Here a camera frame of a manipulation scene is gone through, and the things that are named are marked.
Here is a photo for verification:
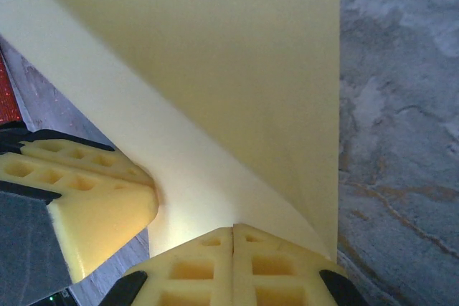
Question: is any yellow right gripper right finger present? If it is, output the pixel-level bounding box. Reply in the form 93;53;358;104
233;223;370;306

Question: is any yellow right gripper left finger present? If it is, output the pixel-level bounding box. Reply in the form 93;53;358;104
102;225;234;306

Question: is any yellow paper sheet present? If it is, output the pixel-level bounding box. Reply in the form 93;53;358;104
0;0;341;260

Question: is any red microphone with silver head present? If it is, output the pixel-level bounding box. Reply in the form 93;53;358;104
0;49;22;124

